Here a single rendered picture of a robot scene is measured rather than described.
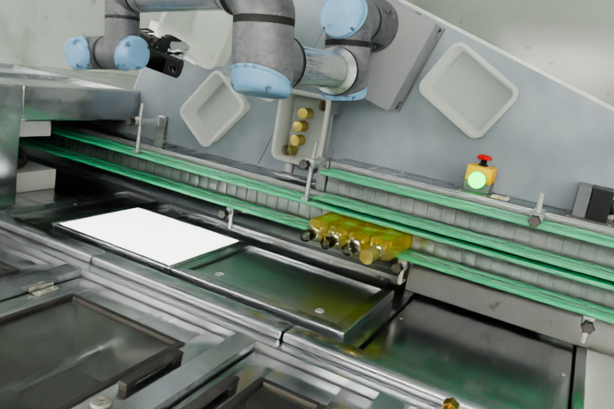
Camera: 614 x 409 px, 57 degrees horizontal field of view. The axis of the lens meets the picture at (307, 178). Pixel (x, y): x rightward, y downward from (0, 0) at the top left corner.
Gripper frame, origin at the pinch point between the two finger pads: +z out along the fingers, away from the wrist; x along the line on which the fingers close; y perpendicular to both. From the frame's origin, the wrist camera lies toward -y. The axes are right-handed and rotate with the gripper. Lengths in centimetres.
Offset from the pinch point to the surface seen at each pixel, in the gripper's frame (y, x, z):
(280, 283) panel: -57, 35, -12
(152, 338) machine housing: -51, 36, -49
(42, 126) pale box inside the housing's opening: 45, 48, -6
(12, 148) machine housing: 34, 46, -24
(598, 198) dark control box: -108, -11, 30
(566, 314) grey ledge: -117, 16, 21
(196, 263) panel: -37, 40, -20
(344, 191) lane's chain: -52, 20, 20
